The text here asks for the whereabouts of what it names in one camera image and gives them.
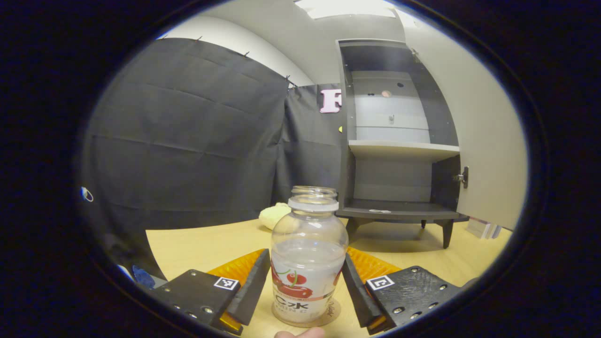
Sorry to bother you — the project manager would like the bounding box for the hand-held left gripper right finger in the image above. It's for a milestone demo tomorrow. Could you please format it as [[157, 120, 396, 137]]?
[[341, 246, 465, 335]]

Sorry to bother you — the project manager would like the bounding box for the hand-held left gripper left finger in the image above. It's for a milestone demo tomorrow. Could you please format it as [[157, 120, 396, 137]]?
[[150, 248, 272, 337]]

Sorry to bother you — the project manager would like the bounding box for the clear plastic bottle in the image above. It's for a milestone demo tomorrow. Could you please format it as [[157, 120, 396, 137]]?
[[270, 185, 349, 325]]

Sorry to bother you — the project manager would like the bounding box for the dark grey cabinet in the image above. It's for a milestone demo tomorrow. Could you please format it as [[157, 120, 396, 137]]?
[[336, 38, 470, 250]]

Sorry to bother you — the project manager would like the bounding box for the grey cabinet door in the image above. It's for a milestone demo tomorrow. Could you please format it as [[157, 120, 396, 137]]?
[[397, 12, 529, 230]]

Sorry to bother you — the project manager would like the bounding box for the white cabinet shelf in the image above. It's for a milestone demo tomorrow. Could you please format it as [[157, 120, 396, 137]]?
[[348, 139, 461, 163]]

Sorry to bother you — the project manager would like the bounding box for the metal door hinge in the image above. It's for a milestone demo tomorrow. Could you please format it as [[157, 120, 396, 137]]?
[[452, 166, 470, 190]]

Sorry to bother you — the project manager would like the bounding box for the pale yellow soft object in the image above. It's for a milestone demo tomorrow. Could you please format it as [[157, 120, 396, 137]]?
[[258, 202, 293, 231]]

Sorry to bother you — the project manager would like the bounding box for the blue object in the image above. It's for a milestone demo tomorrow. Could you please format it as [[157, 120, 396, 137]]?
[[131, 265, 156, 289]]

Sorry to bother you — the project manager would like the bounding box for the black backdrop cloth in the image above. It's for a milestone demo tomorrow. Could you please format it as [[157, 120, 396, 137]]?
[[80, 38, 346, 283]]

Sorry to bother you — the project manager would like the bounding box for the ceiling light panel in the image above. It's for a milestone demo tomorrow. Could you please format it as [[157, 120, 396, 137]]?
[[295, 0, 398, 20]]

